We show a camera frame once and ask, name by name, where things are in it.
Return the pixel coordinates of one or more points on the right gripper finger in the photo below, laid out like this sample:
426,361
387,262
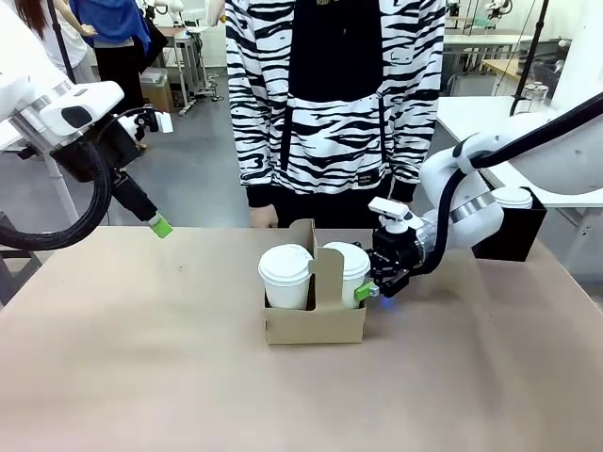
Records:
363,294
368,248

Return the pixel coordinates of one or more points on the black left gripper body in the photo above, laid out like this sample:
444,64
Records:
120,146

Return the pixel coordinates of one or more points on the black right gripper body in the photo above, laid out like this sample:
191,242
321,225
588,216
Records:
396,256

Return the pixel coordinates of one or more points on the white paper cup with lid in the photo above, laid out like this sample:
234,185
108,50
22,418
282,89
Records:
347,273
286,278

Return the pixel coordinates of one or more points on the person's left forearm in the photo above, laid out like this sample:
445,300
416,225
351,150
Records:
410,141

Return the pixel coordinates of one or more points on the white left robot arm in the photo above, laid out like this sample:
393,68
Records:
85,99

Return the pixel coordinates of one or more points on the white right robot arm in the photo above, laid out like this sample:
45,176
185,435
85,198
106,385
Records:
438,169

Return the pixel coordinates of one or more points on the person's right forearm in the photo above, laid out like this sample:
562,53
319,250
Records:
254,141

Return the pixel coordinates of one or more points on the brown cardboard cup carrier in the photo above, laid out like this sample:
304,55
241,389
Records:
313,327

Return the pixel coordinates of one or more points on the person's right hand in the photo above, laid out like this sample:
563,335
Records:
264,217

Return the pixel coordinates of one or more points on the brown cardboard box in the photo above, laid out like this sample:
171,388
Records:
158,94

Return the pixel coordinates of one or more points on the white stand leg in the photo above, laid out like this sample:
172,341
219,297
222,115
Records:
61,188

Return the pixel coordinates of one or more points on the bystander in blue top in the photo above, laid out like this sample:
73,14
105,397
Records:
118,42

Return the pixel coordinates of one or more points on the grey metal cart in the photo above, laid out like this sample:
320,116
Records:
186,61

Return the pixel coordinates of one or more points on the bystander with red hair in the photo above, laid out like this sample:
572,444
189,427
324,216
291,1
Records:
70,42

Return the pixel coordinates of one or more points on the black open box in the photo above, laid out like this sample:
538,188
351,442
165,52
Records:
511,235

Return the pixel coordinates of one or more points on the black tripod pole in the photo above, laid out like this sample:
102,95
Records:
63,42

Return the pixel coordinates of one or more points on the stack of white cups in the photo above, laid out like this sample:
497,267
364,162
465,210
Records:
513,198

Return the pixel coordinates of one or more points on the zebra striped hoodie torso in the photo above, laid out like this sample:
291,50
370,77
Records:
334,117

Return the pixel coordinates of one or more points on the white side table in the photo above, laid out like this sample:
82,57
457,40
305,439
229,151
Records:
471,117

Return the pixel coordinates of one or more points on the clear glass jar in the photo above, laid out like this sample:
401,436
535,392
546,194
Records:
537,94

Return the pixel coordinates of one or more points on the wooden background table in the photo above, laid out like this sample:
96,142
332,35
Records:
501,67

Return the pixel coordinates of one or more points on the black lamp stand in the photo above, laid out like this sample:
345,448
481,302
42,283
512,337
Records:
530,56

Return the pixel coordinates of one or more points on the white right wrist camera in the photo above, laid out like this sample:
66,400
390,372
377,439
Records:
388,208

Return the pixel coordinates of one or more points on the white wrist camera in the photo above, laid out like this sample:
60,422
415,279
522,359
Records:
388,208
164,122

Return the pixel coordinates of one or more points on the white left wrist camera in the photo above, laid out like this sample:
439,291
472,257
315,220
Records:
164,122

